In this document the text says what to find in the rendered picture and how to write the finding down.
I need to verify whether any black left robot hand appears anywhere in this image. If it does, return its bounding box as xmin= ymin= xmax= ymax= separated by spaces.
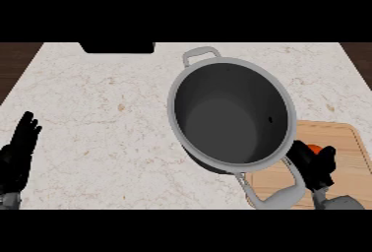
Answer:
xmin=0 ymin=110 xmax=44 ymax=195

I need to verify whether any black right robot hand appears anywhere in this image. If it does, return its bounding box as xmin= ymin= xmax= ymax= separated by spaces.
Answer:
xmin=287 ymin=140 xmax=338 ymax=193

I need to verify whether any orange squash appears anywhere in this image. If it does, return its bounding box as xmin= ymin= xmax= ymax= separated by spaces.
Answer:
xmin=307 ymin=144 xmax=325 ymax=156

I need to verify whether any wooden cutting board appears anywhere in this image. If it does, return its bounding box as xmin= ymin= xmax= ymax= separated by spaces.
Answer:
xmin=244 ymin=119 xmax=372 ymax=211

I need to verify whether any grey metal pot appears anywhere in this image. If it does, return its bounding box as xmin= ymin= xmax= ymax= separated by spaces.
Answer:
xmin=165 ymin=45 xmax=309 ymax=211

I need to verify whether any black appliance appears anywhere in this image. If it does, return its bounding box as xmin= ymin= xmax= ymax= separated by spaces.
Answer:
xmin=78 ymin=42 xmax=157 ymax=55

